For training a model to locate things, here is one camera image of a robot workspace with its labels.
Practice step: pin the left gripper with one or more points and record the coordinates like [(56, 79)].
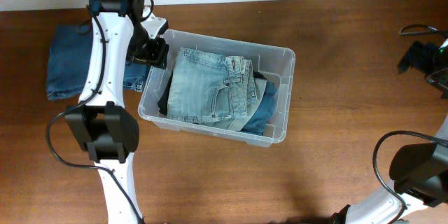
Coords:
[(154, 54)]

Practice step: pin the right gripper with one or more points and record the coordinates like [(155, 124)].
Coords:
[(416, 56)]

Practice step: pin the large black garment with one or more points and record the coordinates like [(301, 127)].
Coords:
[(163, 101)]

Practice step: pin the light blue jeans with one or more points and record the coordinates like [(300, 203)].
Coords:
[(214, 90)]

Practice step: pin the dark blue jeans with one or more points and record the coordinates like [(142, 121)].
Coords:
[(68, 62)]

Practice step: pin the clear plastic storage bin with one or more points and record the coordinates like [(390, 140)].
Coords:
[(275, 63)]

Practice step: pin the blue shirt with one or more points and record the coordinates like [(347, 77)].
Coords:
[(258, 122)]

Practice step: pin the small dark garment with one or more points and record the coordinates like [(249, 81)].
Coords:
[(258, 75)]

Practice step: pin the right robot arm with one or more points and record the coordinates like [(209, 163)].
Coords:
[(418, 180)]

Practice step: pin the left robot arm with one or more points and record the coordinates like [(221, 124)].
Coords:
[(124, 31)]

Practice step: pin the left white camera box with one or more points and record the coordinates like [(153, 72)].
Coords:
[(154, 25)]

